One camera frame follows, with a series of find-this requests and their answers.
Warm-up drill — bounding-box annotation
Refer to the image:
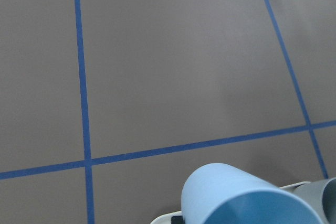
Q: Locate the blue cup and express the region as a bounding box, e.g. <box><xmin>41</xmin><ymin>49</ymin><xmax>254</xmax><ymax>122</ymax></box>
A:
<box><xmin>181</xmin><ymin>163</ymin><xmax>322</xmax><ymax>223</ymax></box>

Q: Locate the grey cup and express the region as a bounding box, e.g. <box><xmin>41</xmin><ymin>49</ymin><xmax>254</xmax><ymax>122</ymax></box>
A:
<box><xmin>293</xmin><ymin>178</ymin><xmax>335</xmax><ymax>223</ymax></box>

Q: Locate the cream plastic tray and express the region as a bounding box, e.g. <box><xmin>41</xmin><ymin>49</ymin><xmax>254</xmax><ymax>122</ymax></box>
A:
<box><xmin>151</xmin><ymin>179</ymin><xmax>336</xmax><ymax>224</ymax></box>

